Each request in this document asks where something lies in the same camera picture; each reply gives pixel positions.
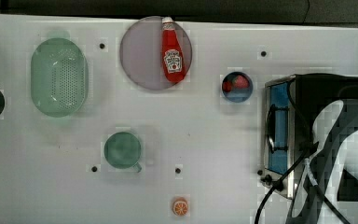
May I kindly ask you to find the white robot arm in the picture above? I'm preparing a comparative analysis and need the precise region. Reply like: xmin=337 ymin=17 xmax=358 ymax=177
xmin=285 ymin=100 xmax=358 ymax=224

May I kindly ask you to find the black toaster oven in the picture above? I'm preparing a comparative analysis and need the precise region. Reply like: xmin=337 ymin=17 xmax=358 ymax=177
xmin=261 ymin=73 xmax=358 ymax=200

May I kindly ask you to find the red ketchup bottle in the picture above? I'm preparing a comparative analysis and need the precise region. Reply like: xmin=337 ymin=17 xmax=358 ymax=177
xmin=161 ymin=17 xmax=186 ymax=83

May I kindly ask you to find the dark red strawberry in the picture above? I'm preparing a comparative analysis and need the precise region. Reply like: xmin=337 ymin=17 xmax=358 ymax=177
xmin=222 ymin=81 xmax=232 ymax=92

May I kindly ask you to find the blue small bowl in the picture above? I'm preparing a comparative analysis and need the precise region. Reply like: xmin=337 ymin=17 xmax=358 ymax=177
xmin=221 ymin=72 xmax=254 ymax=103

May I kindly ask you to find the pink strawberry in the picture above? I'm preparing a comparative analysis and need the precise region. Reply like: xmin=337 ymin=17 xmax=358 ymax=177
xmin=232 ymin=75 xmax=249 ymax=89

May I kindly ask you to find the grey round plate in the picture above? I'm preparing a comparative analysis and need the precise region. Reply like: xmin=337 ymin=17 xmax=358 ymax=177
xmin=119 ymin=16 xmax=179 ymax=91

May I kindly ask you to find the orange slice toy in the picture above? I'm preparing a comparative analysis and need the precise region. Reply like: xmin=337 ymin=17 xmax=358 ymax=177
xmin=172 ymin=197 xmax=189 ymax=217

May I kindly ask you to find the green perforated colander basket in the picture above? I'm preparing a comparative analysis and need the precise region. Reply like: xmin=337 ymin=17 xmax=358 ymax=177
xmin=31 ymin=38 xmax=89 ymax=118

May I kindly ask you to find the green cup with handle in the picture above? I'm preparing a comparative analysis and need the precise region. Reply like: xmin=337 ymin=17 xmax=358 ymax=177
xmin=103 ymin=132 xmax=143 ymax=173

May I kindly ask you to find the black oven door handle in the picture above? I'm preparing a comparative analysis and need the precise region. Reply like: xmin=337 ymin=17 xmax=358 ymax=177
xmin=266 ymin=105 xmax=288 ymax=153

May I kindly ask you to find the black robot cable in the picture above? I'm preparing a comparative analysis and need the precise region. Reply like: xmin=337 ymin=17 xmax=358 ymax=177
xmin=254 ymin=77 xmax=352 ymax=224

